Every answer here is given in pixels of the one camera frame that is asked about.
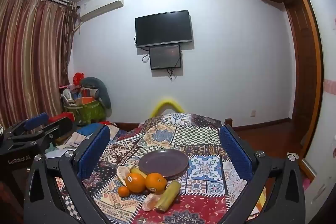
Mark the striped curtain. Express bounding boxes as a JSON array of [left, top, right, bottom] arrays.
[[0, 0, 79, 130]]

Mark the yellow-green banana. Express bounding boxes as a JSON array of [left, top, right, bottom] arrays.
[[130, 166, 148, 179], [155, 180, 181, 212]]

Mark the red decoration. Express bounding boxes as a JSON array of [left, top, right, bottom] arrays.
[[73, 72, 86, 85]]

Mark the large orange with sticker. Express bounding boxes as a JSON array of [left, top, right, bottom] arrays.
[[145, 173, 168, 194], [125, 173, 146, 193]]

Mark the wooden door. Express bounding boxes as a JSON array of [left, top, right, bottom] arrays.
[[285, 4, 309, 159]]

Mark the orange box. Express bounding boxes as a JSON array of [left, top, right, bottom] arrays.
[[76, 97, 95, 105]]

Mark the small black monitor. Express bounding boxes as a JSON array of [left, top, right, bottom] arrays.
[[149, 44, 182, 70]]

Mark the black wall television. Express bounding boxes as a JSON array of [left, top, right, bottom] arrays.
[[135, 10, 193, 48]]

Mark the patchwork blanket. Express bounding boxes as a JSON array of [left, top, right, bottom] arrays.
[[52, 112, 265, 224]]

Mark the white air conditioner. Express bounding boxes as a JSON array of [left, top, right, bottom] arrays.
[[77, 0, 124, 22]]

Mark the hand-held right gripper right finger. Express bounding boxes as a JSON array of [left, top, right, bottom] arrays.
[[219, 124, 306, 224]]

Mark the white wardrobe door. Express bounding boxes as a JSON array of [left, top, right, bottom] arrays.
[[286, 0, 336, 214]]

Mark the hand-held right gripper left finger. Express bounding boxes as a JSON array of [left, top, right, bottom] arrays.
[[24, 124, 111, 224]]

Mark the red box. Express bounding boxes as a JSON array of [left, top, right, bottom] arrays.
[[49, 113, 75, 125]]

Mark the pomelo wedge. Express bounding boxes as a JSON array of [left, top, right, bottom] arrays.
[[142, 193, 159, 211], [116, 166, 132, 186]]

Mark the purple plate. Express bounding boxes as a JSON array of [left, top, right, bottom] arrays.
[[138, 149, 189, 178]]

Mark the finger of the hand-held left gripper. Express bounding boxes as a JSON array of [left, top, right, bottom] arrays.
[[4, 112, 50, 138], [13, 117, 74, 145]]

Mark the green bag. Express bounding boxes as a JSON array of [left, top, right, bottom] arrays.
[[64, 101, 107, 122]]

